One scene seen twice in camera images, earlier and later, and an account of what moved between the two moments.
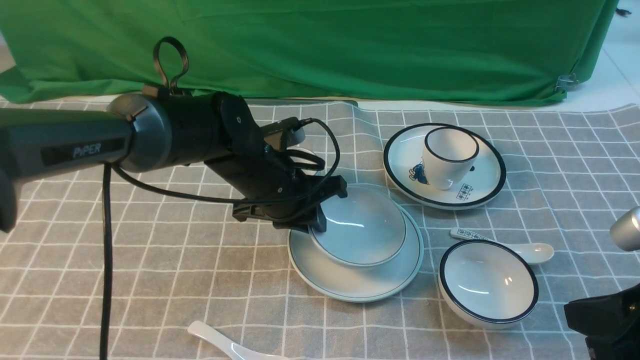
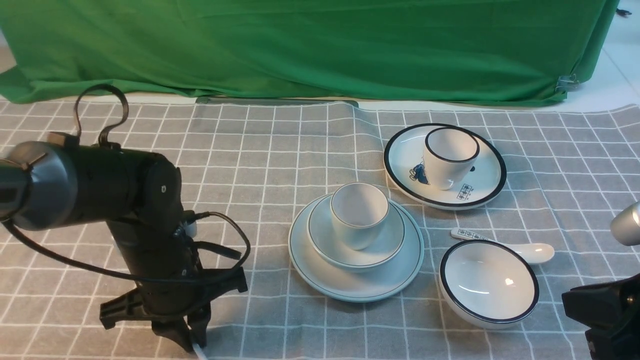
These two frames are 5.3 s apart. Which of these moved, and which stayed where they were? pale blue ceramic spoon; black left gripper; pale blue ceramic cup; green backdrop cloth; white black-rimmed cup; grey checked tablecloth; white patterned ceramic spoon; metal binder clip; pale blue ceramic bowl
Moved: pale blue ceramic cup; pale blue ceramic spoon; black left gripper
Stayed: metal binder clip; pale blue ceramic bowl; grey checked tablecloth; white patterned ceramic spoon; green backdrop cloth; white black-rimmed cup
